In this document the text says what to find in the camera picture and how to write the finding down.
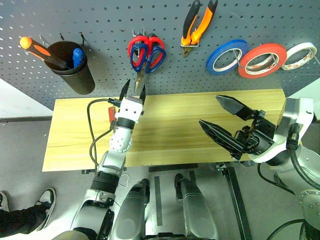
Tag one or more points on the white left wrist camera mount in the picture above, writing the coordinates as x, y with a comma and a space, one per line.
130, 110

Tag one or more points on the silver tape hook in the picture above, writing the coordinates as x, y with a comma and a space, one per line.
275, 58
237, 57
314, 55

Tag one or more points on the black metal table frame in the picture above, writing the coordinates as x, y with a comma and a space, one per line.
236, 200

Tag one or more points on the grey perforated pegboard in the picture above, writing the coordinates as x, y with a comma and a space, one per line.
100, 15

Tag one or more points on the black cup holder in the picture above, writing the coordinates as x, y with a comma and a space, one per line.
77, 80

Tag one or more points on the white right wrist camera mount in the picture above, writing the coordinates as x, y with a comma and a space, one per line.
305, 112

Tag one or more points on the orange and black screwdriver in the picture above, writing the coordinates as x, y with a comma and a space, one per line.
37, 49

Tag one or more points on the dark grey rounded leg cover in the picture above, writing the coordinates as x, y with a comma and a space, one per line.
197, 212
131, 212

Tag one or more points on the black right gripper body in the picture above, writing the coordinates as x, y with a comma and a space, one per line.
260, 135

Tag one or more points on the silver scissors hook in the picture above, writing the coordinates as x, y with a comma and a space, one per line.
138, 32

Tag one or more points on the black trouser leg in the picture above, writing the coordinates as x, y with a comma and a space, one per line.
20, 220

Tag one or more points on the orange and black pliers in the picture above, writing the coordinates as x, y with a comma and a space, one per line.
200, 30

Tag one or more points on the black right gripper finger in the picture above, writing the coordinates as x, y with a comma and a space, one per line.
237, 107
222, 140

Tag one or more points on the black floor tape strip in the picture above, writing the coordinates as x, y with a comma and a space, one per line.
158, 200
172, 167

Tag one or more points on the white tape roll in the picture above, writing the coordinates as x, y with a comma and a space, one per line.
303, 46

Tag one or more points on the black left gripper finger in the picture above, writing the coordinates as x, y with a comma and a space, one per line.
143, 95
125, 90

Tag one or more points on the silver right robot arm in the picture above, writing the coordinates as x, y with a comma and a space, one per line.
310, 160

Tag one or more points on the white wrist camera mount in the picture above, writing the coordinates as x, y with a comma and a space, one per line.
130, 110
305, 112

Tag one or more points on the blue tape roll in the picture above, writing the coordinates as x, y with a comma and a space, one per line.
212, 63

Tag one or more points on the black and white sneaker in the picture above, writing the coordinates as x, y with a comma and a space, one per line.
47, 202
3, 201

